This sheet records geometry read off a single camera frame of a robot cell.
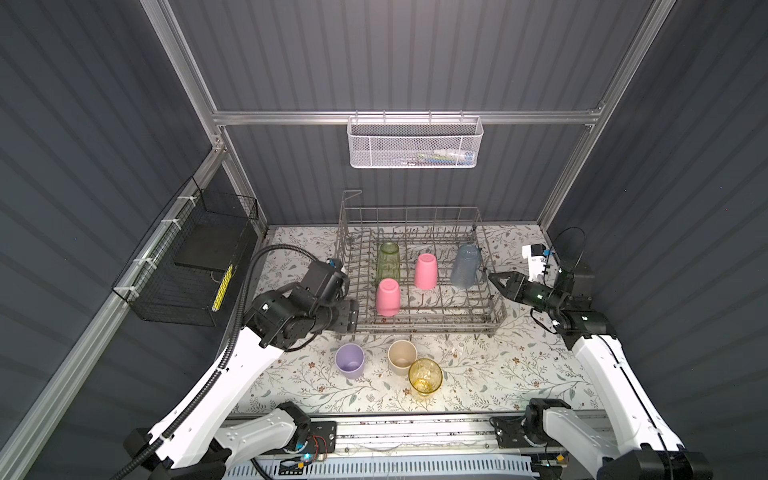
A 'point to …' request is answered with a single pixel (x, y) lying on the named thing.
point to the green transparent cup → (388, 262)
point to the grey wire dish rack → (445, 311)
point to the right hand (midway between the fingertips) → (496, 279)
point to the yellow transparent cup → (425, 375)
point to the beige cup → (401, 354)
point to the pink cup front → (426, 272)
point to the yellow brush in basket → (223, 286)
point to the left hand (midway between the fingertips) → (345, 310)
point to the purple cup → (349, 358)
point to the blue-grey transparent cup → (465, 266)
